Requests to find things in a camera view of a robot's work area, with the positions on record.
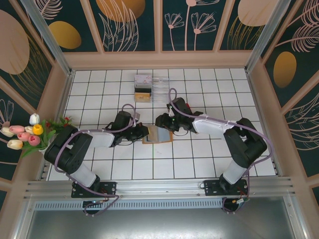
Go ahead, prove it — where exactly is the orange leather card holder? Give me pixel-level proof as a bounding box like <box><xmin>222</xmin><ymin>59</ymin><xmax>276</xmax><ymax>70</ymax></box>
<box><xmin>142</xmin><ymin>124</ymin><xmax>174</xmax><ymax>145</ymax></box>

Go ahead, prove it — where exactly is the clear acrylic card stand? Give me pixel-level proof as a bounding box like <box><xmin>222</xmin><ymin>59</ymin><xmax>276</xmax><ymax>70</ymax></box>
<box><xmin>133</xmin><ymin>74</ymin><xmax>171</xmax><ymax>104</ymax></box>

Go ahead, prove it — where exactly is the gold card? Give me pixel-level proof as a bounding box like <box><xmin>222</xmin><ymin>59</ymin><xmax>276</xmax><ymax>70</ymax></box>
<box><xmin>134</xmin><ymin>92</ymin><xmax>151</xmax><ymax>103</ymax></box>

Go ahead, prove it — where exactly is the white floral card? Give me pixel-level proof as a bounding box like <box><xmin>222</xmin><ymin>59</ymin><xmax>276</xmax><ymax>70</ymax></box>
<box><xmin>134</xmin><ymin>74</ymin><xmax>153</xmax><ymax>87</ymax></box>

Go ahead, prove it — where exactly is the red flower green sprig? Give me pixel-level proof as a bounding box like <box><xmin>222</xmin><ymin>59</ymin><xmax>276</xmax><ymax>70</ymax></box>
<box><xmin>46</xmin><ymin>116</ymin><xmax>76</xmax><ymax>132</ymax></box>

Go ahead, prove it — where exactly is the deep pink artificial tulip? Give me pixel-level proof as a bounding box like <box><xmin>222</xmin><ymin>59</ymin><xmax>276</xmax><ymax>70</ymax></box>
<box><xmin>27</xmin><ymin>134</ymin><xmax>41</xmax><ymax>147</ymax></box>

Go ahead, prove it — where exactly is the brushed metal sheet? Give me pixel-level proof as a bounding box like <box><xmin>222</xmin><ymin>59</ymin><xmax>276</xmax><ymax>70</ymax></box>
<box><xmin>24</xmin><ymin>209</ymin><xmax>296</xmax><ymax>239</ymax></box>

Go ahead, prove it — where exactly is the tulip flower bouquet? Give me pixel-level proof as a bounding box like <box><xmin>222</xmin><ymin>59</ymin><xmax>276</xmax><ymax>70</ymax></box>
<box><xmin>19</xmin><ymin>119</ymin><xmax>57</xmax><ymax>159</ymax></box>

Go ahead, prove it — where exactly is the aluminium mounting rail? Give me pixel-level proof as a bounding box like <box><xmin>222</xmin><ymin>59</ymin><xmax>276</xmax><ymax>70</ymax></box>
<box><xmin>23</xmin><ymin>176</ymin><xmax>298</xmax><ymax>200</ymax></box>

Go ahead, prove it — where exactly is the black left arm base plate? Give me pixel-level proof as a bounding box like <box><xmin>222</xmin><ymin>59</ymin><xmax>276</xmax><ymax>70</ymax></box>
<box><xmin>71</xmin><ymin>181</ymin><xmax>117</xmax><ymax>199</ymax></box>

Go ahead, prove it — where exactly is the slotted grey cable duct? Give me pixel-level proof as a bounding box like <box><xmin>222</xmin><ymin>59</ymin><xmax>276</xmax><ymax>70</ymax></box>
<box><xmin>33</xmin><ymin>200</ymin><xmax>225</xmax><ymax>210</ymax></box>

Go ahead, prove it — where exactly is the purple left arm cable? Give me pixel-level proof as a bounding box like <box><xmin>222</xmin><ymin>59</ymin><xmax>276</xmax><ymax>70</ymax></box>
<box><xmin>54</xmin><ymin>104</ymin><xmax>137</xmax><ymax>216</ymax></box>

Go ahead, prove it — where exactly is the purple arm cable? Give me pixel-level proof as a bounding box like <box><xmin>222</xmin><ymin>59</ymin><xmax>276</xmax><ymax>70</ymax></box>
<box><xmin>54</xmin><ymin>104</ymin><xmax>137</xmax><ymax>216</ymax></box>
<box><xmin>168</xmin><ymin>88</ymin><xmax>272</xmax><ymax>215</ymax></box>

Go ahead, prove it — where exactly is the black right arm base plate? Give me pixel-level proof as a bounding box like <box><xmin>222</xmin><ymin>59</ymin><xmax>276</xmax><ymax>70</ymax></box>
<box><xmin>203</xmin><ymin>179</ymin><xmax>250</xmax><ymax>197</ymax></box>

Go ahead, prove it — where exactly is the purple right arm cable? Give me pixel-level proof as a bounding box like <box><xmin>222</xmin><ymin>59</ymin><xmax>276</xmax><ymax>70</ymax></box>
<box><xmin>168</xmin><ymin>88</ymin><xmax>272</xmax><ymax>215</ymax></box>

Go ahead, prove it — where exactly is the aluminium frame post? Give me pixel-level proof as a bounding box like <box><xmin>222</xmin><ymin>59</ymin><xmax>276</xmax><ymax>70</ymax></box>
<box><xmin>245</xmin><ymin>0</ymin><xmax>293</xmax><ymax>73</ymax></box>
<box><xmin>20</xmin><ymin>0</ymin><xmax>73</xmax><ymax>77</ymax></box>

